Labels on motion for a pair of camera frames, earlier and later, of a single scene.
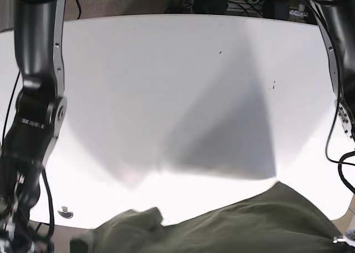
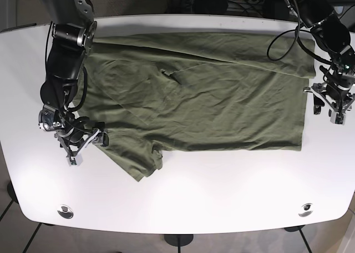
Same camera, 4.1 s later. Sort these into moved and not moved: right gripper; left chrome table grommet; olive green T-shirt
Moved: olive green T-shirt; right gripper
Not moved: left chrome table grommet
